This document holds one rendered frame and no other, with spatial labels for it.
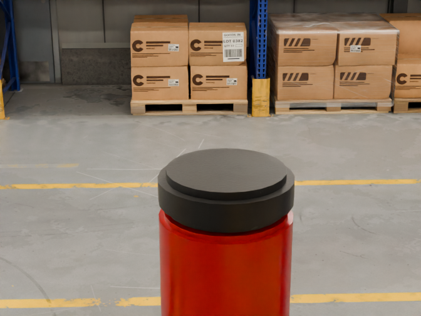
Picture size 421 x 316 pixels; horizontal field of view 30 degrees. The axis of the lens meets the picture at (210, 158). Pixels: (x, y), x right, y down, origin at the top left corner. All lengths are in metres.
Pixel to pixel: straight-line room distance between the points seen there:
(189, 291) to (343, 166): 6.56
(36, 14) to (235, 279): 9.07
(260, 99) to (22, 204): 2.93
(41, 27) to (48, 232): 4.10
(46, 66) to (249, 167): 9.16
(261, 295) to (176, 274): 0.03
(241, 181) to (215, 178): 0.01
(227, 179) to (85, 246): 5.16
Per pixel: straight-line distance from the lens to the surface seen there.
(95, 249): 5.38
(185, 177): 0.28
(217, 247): 0.27
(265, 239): 0.27
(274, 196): 0.27
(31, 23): 9.35
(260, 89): 7.98
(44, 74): 9.46
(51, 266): 5.22
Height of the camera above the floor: 2.44
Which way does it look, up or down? 21 degrees down
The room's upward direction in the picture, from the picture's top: straight up
